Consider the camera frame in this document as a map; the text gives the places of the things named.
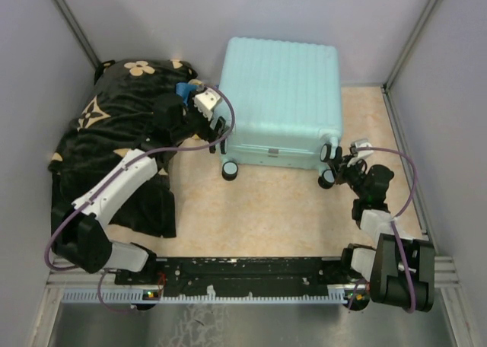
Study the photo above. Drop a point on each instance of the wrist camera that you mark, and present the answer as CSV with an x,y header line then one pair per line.
x,y
360,150
206,102

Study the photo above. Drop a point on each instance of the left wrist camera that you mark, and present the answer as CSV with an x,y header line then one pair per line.
x,y
206,102

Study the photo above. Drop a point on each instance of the suitcase wheel at top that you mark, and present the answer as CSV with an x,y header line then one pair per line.
x,y
327,179

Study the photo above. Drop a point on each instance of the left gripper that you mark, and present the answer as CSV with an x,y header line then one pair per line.
x,y
209,133

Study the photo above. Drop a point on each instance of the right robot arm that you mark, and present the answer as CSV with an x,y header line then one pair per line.
x,y
399,269

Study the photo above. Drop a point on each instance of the suitcase wheel on lid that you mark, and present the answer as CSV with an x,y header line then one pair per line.
x,y
330,154

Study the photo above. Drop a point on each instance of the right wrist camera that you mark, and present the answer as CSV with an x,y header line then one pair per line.
x,y
360,150

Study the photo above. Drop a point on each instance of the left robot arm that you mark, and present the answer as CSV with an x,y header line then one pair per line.
x,y
78,227

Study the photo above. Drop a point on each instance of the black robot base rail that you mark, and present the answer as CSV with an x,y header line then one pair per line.
x,y
240,277

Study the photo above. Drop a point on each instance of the suitcase wheel middle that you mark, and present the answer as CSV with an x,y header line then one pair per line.
x,y
223,147

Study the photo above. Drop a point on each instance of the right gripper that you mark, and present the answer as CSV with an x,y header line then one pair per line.
x,y
342,168

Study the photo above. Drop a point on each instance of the light blue hard-shell suitcase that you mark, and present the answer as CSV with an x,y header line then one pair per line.
x,y
286,99

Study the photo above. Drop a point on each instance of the suitcase wheel near front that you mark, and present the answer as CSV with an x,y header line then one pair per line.
x,y
229,170

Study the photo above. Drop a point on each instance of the black floral fleece blanket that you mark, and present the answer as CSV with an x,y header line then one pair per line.
x,y
118,117

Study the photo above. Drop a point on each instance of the blue and yellow shirt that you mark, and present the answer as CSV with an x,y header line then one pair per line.
x,y
185,89

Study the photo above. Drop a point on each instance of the aluminium frame rail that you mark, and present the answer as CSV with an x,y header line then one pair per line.
x,y
78,286

